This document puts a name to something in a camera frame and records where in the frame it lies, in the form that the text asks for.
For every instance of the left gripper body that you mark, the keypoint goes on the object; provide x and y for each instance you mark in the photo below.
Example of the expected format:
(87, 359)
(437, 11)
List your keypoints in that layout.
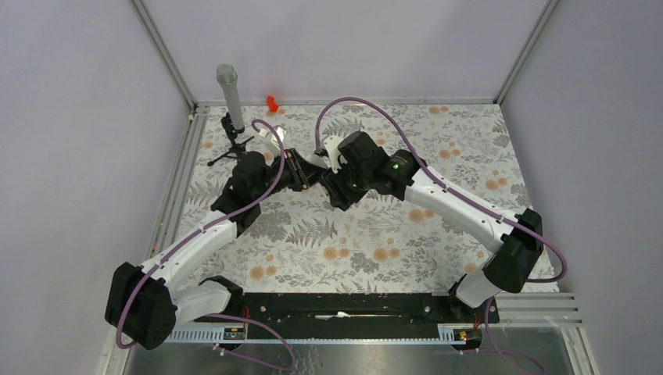
(292, 176)

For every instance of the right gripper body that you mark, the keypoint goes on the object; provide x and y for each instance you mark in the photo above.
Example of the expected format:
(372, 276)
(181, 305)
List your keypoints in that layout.
(349, 182)

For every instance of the white red remote control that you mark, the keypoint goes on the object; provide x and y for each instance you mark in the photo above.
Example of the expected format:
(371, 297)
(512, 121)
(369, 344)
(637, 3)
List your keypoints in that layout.
(319, 161)

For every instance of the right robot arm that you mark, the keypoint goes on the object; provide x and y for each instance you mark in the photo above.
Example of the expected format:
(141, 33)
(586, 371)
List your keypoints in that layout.
(359, 165)

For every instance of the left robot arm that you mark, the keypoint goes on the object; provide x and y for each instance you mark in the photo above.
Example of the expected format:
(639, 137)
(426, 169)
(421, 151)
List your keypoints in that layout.
(145, 302)

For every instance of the black microphone stand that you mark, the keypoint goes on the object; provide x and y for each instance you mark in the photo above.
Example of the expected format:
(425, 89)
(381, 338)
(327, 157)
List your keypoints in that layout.
(236, 149)

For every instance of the red plastic block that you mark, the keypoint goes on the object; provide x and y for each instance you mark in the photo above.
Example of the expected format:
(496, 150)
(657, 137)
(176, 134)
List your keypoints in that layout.
(272, 104)

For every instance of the grey microphone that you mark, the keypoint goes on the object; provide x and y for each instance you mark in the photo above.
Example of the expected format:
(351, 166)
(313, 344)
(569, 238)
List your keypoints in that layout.
(227, 78)

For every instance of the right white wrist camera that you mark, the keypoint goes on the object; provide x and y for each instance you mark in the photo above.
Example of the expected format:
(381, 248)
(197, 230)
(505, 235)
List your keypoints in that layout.
(331, 146)

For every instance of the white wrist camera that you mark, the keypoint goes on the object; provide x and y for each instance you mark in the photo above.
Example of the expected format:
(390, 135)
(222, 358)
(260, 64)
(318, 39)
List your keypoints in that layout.
(271, 141)
(331, 146)

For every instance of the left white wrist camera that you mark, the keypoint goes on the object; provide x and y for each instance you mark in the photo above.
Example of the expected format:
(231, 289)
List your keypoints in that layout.
(271, 141)

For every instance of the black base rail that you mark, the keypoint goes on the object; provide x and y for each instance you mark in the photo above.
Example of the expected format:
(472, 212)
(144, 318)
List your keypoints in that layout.
(374, 316)

